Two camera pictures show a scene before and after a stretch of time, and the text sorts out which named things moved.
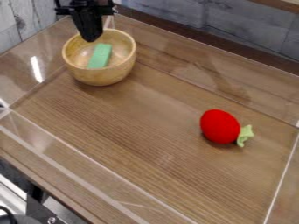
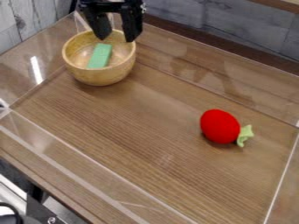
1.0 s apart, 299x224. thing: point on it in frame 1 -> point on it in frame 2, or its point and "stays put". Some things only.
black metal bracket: x=42 y=212 stays put
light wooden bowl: x=77 y=53 stays put
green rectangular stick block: x=101 y=56 stays put
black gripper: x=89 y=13 -> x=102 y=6
